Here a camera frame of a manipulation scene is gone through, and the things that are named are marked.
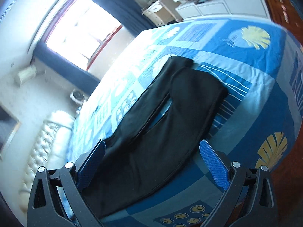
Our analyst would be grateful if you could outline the black pants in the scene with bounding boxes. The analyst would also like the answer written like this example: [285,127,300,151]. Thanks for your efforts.
[82,56,228,219]

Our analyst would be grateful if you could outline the cream tufted headboard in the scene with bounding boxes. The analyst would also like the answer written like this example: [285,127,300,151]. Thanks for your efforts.
[19,110,74,214]

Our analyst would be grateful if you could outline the blue patterned bed sheet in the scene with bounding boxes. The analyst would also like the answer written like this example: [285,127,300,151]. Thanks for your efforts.
[67,17,302,226]

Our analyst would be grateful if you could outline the small white fan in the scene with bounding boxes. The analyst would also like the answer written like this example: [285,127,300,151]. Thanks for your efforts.
[70,89,88,106]

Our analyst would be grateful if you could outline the dark blue curtain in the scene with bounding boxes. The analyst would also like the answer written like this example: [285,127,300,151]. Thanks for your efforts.
[33,0,156,94]

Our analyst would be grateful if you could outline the white vanity dresser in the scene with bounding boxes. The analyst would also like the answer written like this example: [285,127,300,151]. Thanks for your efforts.
[142,1,183,27]

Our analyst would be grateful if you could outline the brown wooden cabinet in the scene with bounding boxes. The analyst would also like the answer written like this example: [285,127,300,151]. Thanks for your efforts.
[266,0,302,44]

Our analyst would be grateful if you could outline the white low cabinet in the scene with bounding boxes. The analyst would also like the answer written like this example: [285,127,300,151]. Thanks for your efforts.
[174,0,270,19]

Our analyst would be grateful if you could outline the white wall air conditioner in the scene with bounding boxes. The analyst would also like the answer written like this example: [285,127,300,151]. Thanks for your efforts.
[15,65,37,86]

